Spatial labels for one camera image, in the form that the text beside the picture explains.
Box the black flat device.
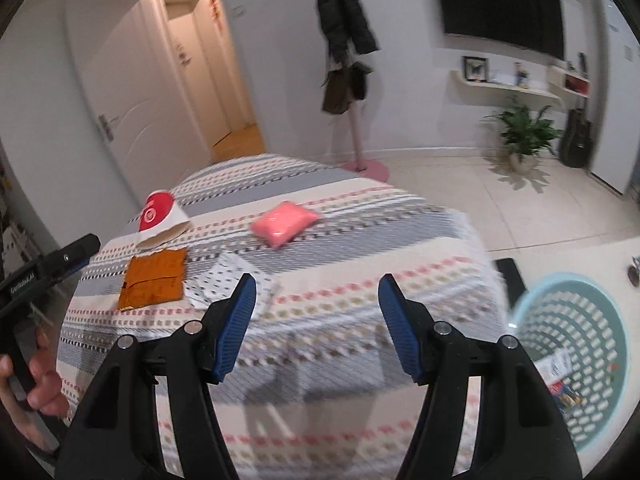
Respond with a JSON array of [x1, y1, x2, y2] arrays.
[[492, 257, 529, 307]]

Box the black guitar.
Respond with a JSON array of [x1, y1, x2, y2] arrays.
[[559, 107, 594, 169]]

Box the hallway door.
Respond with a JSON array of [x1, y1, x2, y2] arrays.
[[162, 2, 232, 147]]

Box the dotted paper wrapper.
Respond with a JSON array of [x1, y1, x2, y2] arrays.
[[184, 251, 282, 309]]

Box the light teal plastic basket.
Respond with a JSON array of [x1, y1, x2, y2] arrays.
[[506, 272, 632, 454]]

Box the white shelf with red inside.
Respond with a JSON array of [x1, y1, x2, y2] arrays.
[[547, 65, 591, 97]]

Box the dark hanging coat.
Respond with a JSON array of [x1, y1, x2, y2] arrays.
[[309, 0, 379, 62]]

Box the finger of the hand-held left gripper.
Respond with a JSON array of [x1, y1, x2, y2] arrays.
[[37, 232, 102, 286]]

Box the potted green plant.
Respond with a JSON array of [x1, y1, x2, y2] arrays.
[[482, 95, 564, 176]]

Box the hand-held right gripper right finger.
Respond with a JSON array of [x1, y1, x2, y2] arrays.
[[377, 272, 583, 480]]

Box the white standing air conditioner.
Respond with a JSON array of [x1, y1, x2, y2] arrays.
[[590, 0, 640, 197]]

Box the curved white lower shelf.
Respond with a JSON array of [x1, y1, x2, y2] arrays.
[[450, 69, 562, 104]]

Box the red and white paper cup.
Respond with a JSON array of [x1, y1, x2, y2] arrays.
[[135, 189, 191, 250]]

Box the black wall television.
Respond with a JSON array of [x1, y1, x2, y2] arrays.
[[432, 0, 566, 61]]

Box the framed butterfly picture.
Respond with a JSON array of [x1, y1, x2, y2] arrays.
[[462, 56, 489, 83]]

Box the person's left hand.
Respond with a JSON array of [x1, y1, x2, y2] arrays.
[[0, 331, 69, 454]]

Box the pink coat rack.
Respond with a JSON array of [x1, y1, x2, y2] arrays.
[[325, 55, 390, 180]]

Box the black hanging bag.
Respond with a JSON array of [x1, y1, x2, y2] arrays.
[[350, 62, 374, 101]]

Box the white room door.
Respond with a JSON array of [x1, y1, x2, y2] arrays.
[[65, 0, 212, 192]]

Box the pink plastic packet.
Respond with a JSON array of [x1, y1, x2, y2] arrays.
[[250, 201, 322, 250]]

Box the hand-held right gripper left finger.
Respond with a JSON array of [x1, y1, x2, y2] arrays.
[[54, 272, 258, 480]]

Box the brown hanging bag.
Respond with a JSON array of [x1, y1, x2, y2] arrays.
[[321, 70, 354, 115]]

